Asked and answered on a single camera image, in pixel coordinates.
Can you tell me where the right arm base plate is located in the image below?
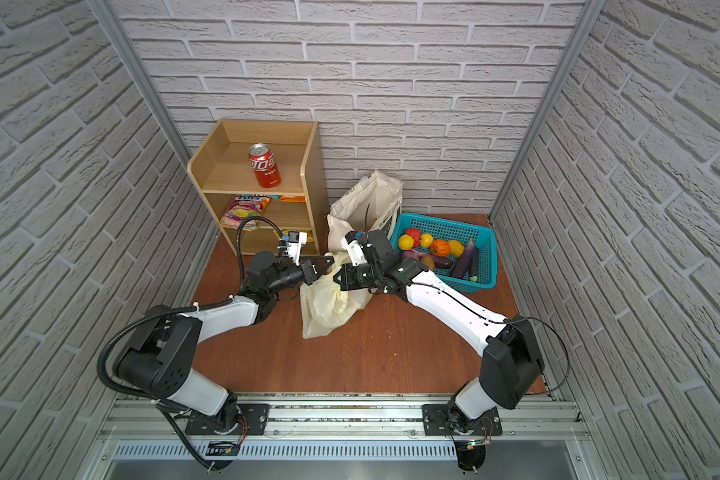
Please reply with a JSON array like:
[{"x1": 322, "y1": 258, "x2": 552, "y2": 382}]
[{"x1": 422, "y1": 404, "x2": 503, "y2": 438}]

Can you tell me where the red cola can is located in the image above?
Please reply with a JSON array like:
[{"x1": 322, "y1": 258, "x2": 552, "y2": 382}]
[{"x1": 248, "y1": 143, "x2": 281, "y2": 189}]

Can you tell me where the canvas tote bag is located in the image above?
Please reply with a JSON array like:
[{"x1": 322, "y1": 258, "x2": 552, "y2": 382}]
[{"x1": 327, "y1": 170, "x2": 404, "y2": 252}]

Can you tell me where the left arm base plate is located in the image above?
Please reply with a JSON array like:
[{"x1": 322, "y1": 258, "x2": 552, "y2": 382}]
[{"x1": 184, "y1": 403, "x2": 270, "y2": 437}]

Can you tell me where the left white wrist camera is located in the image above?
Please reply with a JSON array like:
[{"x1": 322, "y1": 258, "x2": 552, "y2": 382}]
[{"x1": 278, "y1": 231, "x2": 308, "y2": 265}]

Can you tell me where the purple toy eggplant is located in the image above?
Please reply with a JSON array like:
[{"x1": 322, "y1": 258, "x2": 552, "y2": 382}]
[{"x1": 451, "y1": 239, "x2": 478, "y2": 280}]

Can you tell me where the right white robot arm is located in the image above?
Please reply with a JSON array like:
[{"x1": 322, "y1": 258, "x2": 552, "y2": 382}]
[{"x1": 333, "y1": 230, "x2": 544, "y2": 430}]

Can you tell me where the left black cable conduit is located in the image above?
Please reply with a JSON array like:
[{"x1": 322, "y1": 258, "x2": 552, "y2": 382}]
[{"x1": 95, "y1": 215, "x2": 286, "y2": 400}]

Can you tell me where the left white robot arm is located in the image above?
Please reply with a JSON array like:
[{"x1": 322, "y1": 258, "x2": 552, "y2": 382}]
[{"x1": 97, "y1": 251, "x2": 335, "y2": 430}]

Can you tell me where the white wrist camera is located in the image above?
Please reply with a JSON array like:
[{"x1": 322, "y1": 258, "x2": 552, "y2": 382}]
[
  {"x1": 278, "y1": 231, "x2": 308, "y2": 265},
  {"x1": 341, "y1": 231, "x2": 367, "y2": 266}
]

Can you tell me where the wooden shelf unit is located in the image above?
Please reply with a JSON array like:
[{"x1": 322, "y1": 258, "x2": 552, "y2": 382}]
[{"x1": 187, "y1": 119, "x2": 329, "y2": 255}]

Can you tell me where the red toy tomato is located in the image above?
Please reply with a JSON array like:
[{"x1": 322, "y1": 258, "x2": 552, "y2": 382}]
[{"x1": 405, "y1": 228, "x2": 421, "y2": 248}]

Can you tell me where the orange Fox's candy bag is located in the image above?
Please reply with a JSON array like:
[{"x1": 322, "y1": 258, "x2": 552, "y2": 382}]
[{"x1": 278, "y1": 195, "x2": 306, "y2": 203}]

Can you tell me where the pink green candy bag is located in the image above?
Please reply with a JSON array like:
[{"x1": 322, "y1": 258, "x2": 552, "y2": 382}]
[{"x1": 219, "y1": 195, "x2": 271, "y2": 229}]

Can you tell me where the orange toy pumpkin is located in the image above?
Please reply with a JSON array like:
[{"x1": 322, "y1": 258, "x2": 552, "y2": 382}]
[{"x1": 430, "y1": 239, "x2": 451, "y2": 258}]

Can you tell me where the teal plastic basket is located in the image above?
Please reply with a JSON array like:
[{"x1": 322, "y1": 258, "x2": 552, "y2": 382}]
[{"x1": 390, "y1": 213, "x2": 498, "y2": 293}]

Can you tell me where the thin cream plastic bag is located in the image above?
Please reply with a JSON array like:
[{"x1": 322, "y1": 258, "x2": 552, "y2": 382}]
[{"x1": 300, "y1": 252, "x2": 371, "y2": 339}]

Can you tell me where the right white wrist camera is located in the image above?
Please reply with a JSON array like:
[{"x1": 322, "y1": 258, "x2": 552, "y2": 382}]
[{"x1": 341, "y1": 231, "x2": 367, "y2": 266}]

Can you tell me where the aluminium rail frame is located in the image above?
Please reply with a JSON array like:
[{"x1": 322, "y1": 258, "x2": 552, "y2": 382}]
[{"x1": 74, "y1": 391, "x2": 595, "y2": 480}]

